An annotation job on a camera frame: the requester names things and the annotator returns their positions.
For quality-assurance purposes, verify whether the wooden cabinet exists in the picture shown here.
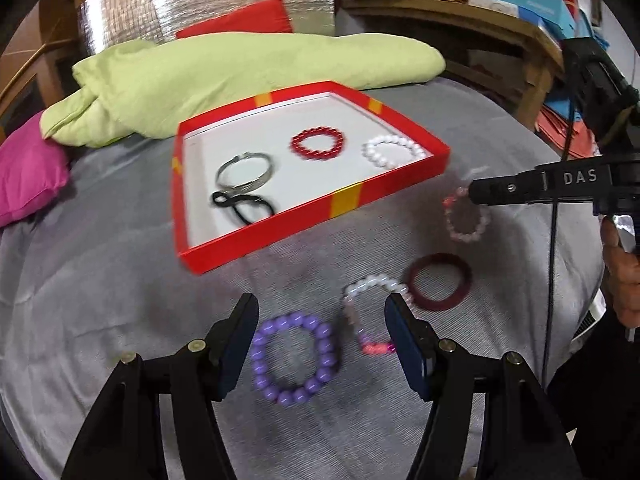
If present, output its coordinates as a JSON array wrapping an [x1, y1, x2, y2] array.
[[1, 0, 85, 138]]

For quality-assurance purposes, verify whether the dark red hair tie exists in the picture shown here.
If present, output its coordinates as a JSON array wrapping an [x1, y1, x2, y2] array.
[[403, 251, 474, 312]]

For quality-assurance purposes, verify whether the black hair tie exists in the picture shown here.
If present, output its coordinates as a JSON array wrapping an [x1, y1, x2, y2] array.
[[210, 190, 278, 226]]

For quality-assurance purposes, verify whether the small red cushion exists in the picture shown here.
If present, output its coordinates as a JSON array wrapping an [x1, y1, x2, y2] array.
[[175, 0, 293, 39]]

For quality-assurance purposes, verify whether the right hand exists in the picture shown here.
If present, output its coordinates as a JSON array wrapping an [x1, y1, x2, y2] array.
[[601, 218, 640, 328]]

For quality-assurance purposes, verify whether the wooden side table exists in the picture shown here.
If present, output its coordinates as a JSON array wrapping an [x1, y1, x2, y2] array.
[[341, 0, 564, 130]]

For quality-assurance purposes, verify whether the salmon folded cloth stack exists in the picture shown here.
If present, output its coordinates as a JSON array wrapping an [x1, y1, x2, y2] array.
[[535, 106, 599, 158]]

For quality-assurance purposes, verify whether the clear pink bead bracelet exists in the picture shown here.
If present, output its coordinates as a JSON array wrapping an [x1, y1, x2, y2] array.
[[340, 273, 417, 357]]

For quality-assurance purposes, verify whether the purple bead bracelet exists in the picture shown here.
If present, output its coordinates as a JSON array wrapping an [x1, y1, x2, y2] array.
[[249, 310, 340, 406]]

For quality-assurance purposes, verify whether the red shallow box tray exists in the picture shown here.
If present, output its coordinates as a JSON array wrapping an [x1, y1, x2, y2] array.
[[171, 81, 450, 274]]

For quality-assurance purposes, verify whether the silver bangle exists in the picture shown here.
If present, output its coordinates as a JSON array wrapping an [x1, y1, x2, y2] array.
[[215, 152, 276, 194]]

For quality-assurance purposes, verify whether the pink white bead bracelet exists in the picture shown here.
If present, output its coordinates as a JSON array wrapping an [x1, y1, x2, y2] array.
[[441, 185, 493, 244]]

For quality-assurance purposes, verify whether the magenta pillow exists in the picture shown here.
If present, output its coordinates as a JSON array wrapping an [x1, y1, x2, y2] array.
[[0, 112, 70, 226]]

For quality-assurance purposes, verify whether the red bead bracelet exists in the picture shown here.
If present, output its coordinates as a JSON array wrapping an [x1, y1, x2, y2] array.
[[290, 126, 347, 162]]

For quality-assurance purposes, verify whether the grey bed blanket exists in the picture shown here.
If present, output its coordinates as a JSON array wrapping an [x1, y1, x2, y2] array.
[[1, 79, 603, 479]]

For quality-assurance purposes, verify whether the light green folded duvet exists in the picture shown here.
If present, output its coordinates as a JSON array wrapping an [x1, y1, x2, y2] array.
[[40, 32, 446, 148]]

